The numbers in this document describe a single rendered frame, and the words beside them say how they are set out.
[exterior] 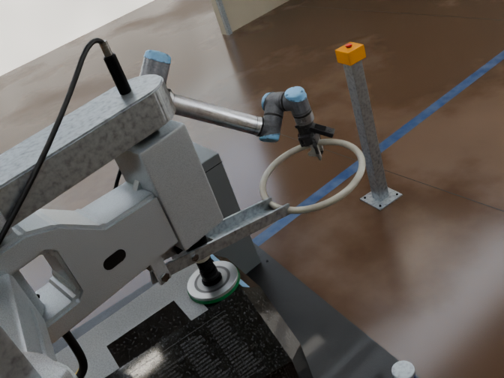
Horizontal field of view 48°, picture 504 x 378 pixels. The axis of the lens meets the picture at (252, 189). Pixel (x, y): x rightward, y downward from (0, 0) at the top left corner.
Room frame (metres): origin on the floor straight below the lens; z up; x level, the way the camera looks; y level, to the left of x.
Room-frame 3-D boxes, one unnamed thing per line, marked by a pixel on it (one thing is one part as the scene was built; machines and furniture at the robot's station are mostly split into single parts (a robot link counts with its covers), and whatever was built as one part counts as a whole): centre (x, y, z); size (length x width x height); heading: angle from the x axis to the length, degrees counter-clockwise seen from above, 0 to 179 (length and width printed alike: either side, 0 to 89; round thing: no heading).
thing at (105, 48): (1.76, 0.27, 1.78); 0.04 x 0.04 x 0.17
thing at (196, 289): (1.76, 0.27, 0.85); 0.21 x 0.21 x 0.01
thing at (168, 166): (1.71, 0.34, 1.32); 0.36 x 0.22 x 0.45; 123
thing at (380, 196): (2.99, -0.79, 0.54); 0.20 x 0.20 x 1.09; 21
